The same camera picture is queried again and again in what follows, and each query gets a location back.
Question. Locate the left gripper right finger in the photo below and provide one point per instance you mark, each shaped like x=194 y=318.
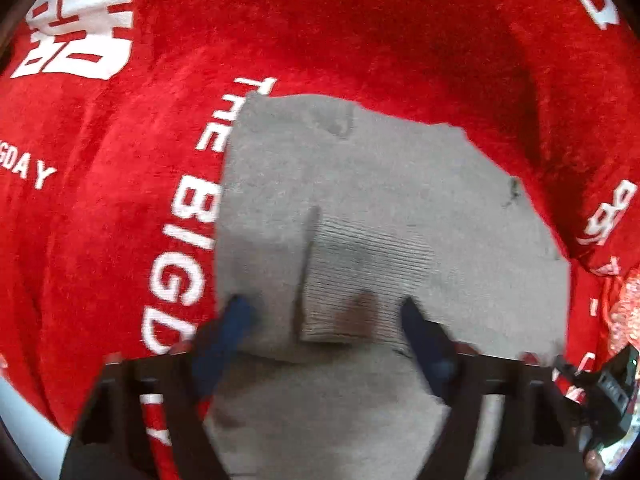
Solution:
x=505 y=410

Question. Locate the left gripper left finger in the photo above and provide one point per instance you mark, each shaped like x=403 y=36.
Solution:
x=112 y=440

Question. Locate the grey knit sweater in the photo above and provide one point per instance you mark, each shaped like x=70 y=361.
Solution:
x=332 y=214

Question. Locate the person's right hand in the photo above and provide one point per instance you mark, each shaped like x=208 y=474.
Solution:
x=594 y=465

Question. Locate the red embroidered cushion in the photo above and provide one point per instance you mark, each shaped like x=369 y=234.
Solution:
x=620 y=311

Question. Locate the red wedding blanket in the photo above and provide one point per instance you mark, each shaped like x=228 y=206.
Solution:
x=116 y=117

